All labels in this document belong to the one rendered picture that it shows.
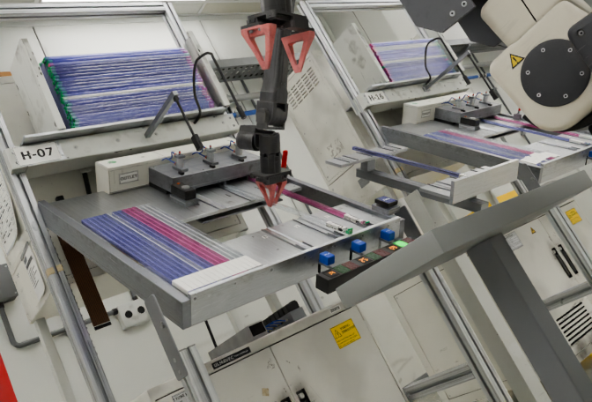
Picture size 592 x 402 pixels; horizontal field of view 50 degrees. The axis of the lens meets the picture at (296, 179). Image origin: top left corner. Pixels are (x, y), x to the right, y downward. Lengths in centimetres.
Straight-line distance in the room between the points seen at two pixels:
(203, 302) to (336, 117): 171
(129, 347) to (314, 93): 156
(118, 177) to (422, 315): 149
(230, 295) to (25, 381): 197
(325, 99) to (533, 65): 191
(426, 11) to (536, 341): 62
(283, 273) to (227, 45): 342
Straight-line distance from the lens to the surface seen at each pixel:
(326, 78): 290
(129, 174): 192
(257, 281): 139
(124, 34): 438
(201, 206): 178
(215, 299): 133
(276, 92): 168
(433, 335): 282
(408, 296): 283
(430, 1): 114
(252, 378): 167
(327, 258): 146
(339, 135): 288
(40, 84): 200
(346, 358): 184
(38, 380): 323
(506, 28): 110
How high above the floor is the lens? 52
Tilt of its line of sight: 14 degrees up
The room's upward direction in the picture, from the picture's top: 28 degrees counter-clockwise
